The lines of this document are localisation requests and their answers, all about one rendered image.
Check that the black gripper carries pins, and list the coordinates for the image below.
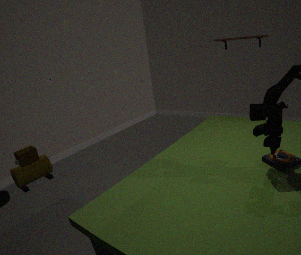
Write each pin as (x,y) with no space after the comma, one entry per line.
(273,140)

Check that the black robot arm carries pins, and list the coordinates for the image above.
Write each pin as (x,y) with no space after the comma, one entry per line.
(269,108)

